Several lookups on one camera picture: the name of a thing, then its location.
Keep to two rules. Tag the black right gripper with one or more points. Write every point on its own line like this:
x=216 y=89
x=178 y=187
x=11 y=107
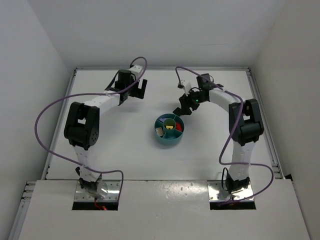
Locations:
x=186 y=103

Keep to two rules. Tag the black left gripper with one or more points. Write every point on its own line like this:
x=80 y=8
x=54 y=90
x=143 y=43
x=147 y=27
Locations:
x=136 y=90

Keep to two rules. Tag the black square lego plate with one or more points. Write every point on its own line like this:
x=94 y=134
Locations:
x=177 y=111

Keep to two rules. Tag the large red lego brick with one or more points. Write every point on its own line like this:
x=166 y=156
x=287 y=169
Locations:
x=178 y=127

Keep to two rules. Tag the long yellow lego plate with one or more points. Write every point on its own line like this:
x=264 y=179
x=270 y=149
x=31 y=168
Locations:
x=169 y=127

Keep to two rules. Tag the cream lego brick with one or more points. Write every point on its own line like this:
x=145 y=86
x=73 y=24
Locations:
x=159 y=131

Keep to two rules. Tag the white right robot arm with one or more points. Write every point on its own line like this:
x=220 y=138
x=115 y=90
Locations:
x=244 y=122

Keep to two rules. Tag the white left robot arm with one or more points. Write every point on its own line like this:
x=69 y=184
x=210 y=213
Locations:
x=82 y=125

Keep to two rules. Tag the teal round divided container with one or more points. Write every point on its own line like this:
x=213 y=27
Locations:
x=171 y=137

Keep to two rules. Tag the white front cover board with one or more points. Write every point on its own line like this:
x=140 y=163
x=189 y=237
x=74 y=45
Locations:
x=162 y=210

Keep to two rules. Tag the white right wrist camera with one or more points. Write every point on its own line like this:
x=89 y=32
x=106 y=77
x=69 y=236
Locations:
x=184 y=85

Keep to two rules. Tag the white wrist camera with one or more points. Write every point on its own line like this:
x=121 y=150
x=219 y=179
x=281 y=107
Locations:
x=136 y=70
x=184 y=85

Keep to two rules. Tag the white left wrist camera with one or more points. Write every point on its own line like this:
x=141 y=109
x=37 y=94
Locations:
x=136 y=70

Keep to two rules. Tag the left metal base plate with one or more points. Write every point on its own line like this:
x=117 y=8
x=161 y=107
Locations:
x=105 y=191

